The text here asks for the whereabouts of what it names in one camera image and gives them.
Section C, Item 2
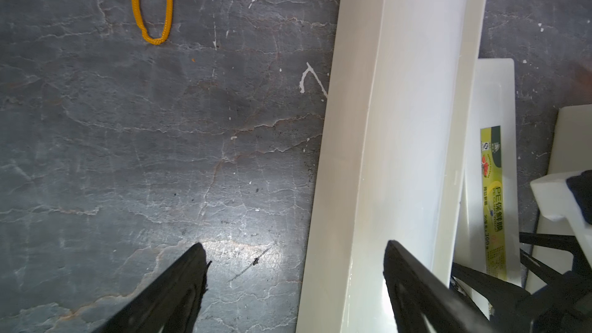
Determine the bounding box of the yellow hat drawstring cord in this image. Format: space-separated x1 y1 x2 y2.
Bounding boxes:
131 0 174 46

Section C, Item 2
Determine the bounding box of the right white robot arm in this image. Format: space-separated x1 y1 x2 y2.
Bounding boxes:
383 171 591 332

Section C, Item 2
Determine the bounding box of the white wrap dispenser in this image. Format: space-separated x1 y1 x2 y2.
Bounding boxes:
453 59 522 286

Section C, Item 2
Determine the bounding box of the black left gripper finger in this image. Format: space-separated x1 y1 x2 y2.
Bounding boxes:
95 243 210 332

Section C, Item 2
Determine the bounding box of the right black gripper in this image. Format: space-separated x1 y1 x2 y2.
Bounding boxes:
383 232 591 332

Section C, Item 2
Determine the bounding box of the white dispenser base tray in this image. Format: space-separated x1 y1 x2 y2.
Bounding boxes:
530 105 591 267
296 0 486 332

